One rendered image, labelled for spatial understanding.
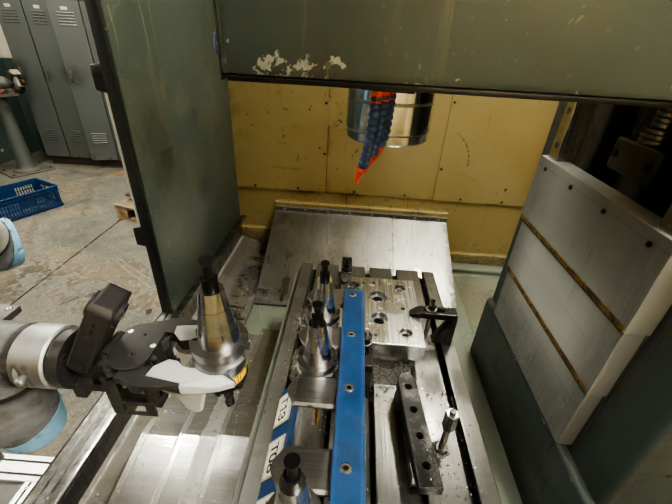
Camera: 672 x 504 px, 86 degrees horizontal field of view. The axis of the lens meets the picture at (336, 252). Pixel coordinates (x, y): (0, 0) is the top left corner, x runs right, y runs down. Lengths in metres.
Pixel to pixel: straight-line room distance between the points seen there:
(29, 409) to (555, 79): 0.72
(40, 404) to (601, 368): 0.90
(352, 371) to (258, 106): 1.45
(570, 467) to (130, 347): 0.91
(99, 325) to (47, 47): 5.39
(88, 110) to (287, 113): 4.04
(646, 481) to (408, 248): 1.23
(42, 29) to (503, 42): 5.51
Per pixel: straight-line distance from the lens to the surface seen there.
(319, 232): 1.83
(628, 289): 0.80
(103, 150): 5.68
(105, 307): 0.43
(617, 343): 0.83
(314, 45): 0.41
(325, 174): 1.84
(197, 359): 0.42
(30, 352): 0.54
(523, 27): 0.43
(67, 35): 5.52
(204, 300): 0.38
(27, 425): 0.65
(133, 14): 1.21
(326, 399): 0.55
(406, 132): 0.68
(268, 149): 1.85
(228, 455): 1.04
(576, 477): 1.04
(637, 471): 0.92
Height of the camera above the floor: 1.65
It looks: 31 degrees down
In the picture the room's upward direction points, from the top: 3 degrees clockwise
